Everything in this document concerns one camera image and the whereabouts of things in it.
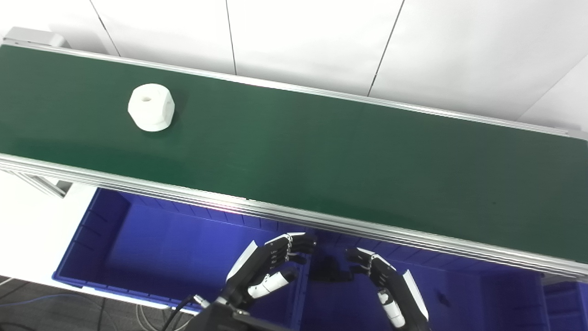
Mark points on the blue plastic bin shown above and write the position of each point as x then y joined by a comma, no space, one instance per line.
161,248
567,303
482,299

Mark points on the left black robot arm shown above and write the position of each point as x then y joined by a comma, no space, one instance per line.
229,319

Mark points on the aluminium conveyor leg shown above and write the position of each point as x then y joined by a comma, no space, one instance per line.
41,184

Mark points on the large black part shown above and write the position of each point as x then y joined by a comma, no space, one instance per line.
328,271

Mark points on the white hexagonal plastic part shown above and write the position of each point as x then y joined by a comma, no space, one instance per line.
150,107

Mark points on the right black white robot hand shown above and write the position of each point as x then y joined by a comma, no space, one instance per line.
399,294

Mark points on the green conveyor belt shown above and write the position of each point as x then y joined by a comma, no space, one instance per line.
321,161
321,225

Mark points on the grey conveyor end housing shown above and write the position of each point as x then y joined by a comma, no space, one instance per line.
32,37

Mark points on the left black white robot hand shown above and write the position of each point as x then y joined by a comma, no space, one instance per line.
255,271

